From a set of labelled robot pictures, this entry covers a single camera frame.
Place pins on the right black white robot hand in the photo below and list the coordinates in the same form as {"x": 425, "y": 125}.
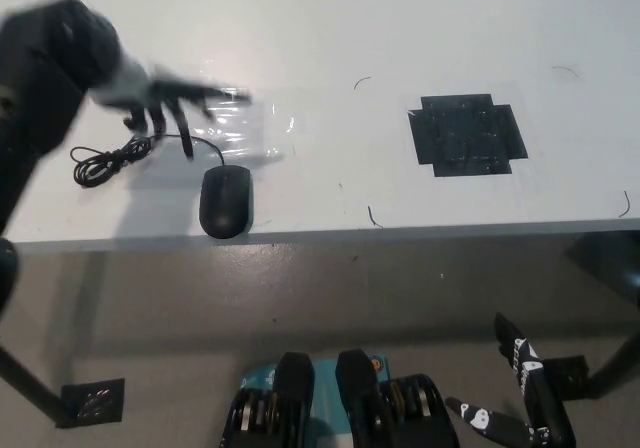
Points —
{"x": 537, "y": 388}

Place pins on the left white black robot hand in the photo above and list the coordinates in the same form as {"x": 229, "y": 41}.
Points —
{"x": 135, "y": 85}

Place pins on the black computer mouse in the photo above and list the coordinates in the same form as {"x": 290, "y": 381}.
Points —
{"x": 226, "y": 200}

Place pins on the black table leg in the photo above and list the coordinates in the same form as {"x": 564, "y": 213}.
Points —
{"x": 622, "y": 363}
{"x": 27, "y": 380}

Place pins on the clear plastic tape sheet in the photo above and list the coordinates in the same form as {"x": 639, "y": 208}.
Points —
{"x": 250, "y": 128}

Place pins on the clear film over black patch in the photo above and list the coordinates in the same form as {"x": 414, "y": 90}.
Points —
{"x": 535, "y": 173}

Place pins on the black tape patch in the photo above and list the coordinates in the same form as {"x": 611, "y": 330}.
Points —
{"x": 467, "y": 135}

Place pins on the dark table frame bracket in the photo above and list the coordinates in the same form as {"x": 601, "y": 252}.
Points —
{"x": 610, "y": 258}

